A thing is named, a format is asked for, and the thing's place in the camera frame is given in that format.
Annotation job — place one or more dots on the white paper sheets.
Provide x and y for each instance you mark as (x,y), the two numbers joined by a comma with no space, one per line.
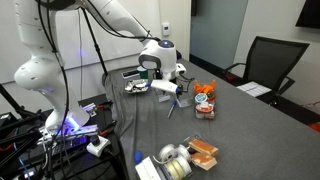
(254,89)

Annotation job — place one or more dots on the clear plastic container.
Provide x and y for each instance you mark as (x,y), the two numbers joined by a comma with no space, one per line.
(205,115)

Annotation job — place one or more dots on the orange crumpled object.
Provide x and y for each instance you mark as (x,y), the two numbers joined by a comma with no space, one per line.
(204,88)

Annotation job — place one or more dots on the silver marker with blue cap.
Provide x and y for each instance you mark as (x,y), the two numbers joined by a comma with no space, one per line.
(171,109)

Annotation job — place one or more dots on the orange plastic bag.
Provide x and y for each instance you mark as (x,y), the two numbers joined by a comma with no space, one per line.
(315,127)

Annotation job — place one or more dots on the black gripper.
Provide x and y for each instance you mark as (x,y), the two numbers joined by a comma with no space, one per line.
(180,90)

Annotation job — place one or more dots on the small blue object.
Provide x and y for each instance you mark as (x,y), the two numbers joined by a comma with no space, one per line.
(138,156)

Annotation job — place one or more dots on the black mesh office chair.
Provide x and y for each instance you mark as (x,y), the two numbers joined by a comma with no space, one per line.
(273,60)

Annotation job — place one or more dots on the black equipment stand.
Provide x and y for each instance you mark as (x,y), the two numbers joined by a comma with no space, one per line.
(20,133)

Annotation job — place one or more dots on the white box with black button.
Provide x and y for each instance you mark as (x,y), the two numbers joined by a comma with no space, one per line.
(98,146)

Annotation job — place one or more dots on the red and white tape roll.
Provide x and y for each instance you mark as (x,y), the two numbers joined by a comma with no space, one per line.
(204,108)

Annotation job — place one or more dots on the white rectangular box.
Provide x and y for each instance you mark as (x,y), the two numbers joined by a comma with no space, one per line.
(146,170)

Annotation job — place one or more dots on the silver foil tray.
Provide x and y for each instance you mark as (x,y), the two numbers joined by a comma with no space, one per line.
(135,87)

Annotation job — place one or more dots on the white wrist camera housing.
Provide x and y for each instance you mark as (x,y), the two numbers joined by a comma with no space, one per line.
(164,86)

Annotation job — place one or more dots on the teal plastic cup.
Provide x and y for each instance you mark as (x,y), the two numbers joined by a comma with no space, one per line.
(142,72)

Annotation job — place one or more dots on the cream tape roll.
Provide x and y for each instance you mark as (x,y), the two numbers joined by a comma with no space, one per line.
(178,168)

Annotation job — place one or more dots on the black wall monitor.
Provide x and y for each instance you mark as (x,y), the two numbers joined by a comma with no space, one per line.
(310,13)

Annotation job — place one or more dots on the white wall thermostat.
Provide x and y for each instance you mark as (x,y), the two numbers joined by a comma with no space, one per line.
(166,29)

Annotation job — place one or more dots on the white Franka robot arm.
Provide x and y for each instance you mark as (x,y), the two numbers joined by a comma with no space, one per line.
(43,73)

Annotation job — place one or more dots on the grey tablecloth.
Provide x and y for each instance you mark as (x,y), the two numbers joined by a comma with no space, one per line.
(253,140)

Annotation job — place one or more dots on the tablet with white frame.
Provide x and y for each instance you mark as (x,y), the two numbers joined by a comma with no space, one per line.
(130,74)

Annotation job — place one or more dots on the small red object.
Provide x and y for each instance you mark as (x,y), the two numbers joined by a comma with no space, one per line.
(211,97)

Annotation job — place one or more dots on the purple folded umbrella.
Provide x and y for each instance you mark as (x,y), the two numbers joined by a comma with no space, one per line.
(179,54)

